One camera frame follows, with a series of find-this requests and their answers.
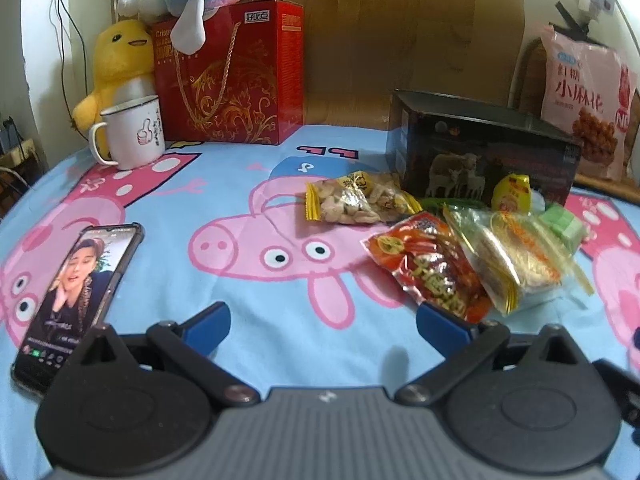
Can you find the red snack packet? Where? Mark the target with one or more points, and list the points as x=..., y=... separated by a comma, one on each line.
x=430, y=265

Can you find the wooden bedside stand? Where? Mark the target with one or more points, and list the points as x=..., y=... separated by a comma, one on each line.
x=15, y=160

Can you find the yellow-edged nut packet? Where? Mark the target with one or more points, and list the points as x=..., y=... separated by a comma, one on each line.
x=352, y=200

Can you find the black tin box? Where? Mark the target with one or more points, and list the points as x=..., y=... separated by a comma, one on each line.
x=500, y=155

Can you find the smartphone with dark case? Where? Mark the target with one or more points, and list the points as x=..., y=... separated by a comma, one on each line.
x=75, y=290

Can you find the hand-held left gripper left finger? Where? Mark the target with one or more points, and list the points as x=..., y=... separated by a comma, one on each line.
x=212, y=322

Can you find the wooden board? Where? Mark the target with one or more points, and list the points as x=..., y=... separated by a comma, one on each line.
x=400, y=35

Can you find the green snack packet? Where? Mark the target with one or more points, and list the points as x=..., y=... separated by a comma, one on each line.
x=450, y=204

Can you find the cartoon pig printed blanket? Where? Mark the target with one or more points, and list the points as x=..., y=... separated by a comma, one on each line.
x=250, y=280

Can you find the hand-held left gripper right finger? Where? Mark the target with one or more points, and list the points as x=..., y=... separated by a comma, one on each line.
x=440, y=326

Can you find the pale green cube packet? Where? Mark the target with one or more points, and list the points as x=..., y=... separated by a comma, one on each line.
x=564, y=224

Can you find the yellow plush duck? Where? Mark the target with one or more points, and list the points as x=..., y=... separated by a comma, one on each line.
x=120, y=60

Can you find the white enamel mug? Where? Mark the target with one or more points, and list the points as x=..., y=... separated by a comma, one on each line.
x=135, y=132

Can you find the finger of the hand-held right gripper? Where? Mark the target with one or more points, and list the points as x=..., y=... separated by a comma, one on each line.
x=636, y=336
x=620, y=385

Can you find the black tape strip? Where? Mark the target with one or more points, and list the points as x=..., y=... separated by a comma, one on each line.
x=570, y=22

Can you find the red gift box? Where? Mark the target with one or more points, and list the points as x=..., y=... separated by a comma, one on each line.
x=240, y=80

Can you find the small yellow snack packet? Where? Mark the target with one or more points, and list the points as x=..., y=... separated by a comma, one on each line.
x=511, y=194

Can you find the large pink snack bag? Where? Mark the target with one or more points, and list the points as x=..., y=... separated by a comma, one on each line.
x=585, y=105

